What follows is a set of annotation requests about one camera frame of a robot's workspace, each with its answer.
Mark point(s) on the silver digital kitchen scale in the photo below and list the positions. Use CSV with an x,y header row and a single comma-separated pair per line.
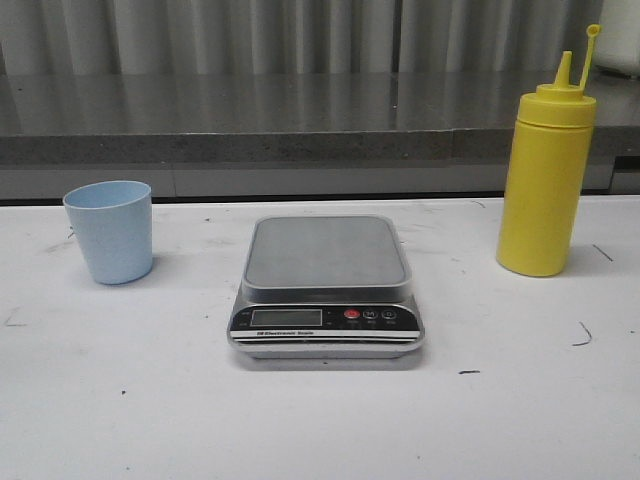
x,y
325,287

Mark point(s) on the white container in background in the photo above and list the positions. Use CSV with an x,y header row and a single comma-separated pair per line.
x,y
617,46

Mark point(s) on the grey steel counter shelf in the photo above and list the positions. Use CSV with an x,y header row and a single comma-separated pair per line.
x,y
252,137

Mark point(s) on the yellow squeeze bottle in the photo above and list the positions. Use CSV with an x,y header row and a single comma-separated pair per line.
x,y
550,148

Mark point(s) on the light blue plastic cup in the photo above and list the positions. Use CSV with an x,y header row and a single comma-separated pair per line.
x,y
112,222

